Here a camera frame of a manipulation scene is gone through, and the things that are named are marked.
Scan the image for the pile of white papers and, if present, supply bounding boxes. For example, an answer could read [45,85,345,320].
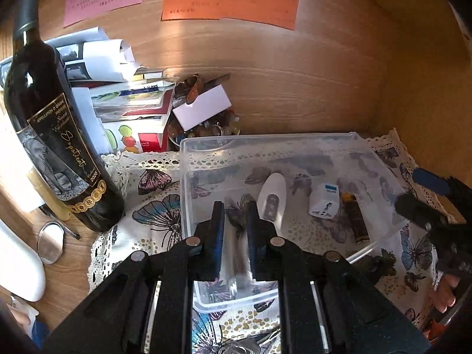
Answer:
[0,26,148,83]

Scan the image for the clear plastic container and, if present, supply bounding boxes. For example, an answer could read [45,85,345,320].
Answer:
[179,132,411,315]

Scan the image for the white curved plastic object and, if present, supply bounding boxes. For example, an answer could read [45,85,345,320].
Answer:
[0,220,47,302]

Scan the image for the white card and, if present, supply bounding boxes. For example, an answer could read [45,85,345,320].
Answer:
[172,83,232,132]

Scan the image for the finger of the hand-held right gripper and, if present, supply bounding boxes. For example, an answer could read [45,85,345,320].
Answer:
[394,193,449,231]
[412,167,453,197]

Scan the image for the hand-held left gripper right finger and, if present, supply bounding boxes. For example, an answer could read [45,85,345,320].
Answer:
[247,201,433,354]

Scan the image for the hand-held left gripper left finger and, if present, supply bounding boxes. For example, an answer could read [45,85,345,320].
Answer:
[40,201,226,354]

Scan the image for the thin dark pen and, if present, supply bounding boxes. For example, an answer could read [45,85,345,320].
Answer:
[39,206,81,240]

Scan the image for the small round mirror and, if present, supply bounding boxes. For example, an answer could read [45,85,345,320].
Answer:
[38,222,64,265]

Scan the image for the dark wine bottle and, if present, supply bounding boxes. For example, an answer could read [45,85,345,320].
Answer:
[3,0,126,233]

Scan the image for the bowl of coloured stones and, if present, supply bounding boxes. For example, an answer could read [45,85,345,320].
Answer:
[165,73,242,149]

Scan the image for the orange paper note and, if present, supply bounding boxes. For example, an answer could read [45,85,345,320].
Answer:
[217,0,299,31]
[161,0,222,22]

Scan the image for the white remote control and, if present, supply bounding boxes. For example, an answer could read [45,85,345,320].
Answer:
[257,173,288,230]

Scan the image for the butterfly lace tablecloth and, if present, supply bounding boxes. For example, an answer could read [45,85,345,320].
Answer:
[88,127,463,354]

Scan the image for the metal keys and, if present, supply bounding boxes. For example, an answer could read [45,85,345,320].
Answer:
[216,326,283,354]

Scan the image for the stack of flat printed boxes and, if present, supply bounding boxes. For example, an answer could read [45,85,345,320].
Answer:
[91,76,176,123]

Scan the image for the fruit print box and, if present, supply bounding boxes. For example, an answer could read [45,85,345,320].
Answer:
[102,117,169,154]

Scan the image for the clear-handled brush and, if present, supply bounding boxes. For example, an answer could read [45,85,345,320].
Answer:
[223,199,256,296]

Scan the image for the white travel adapter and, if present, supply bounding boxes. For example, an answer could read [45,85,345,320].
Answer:
[308,182,339,218]

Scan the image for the brown lighter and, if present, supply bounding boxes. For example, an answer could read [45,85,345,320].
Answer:
[341,192,371,245]

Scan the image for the person's right hand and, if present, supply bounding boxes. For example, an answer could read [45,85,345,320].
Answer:
[428,272,468,340]

